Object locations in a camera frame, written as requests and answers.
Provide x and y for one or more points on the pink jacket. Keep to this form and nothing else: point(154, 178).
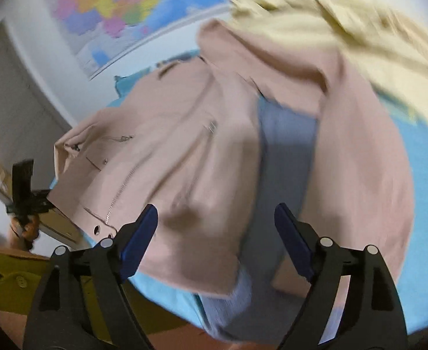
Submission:
point(186, 140)

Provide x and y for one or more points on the colourful wall map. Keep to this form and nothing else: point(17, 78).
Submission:
point(98, 32)

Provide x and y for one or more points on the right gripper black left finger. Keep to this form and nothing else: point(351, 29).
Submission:
point(80, 302)

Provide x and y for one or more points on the grey door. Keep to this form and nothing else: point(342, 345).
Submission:
point(29, 124)

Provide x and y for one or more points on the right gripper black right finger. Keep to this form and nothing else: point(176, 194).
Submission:
point(372, 317)

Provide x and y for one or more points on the teal bed sheet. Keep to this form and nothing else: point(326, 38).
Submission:
point(268, 291)

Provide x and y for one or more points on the person left hand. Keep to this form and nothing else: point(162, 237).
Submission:
point(22, 237)

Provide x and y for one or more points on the cream beige garment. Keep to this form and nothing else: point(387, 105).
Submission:
point(387, 47)

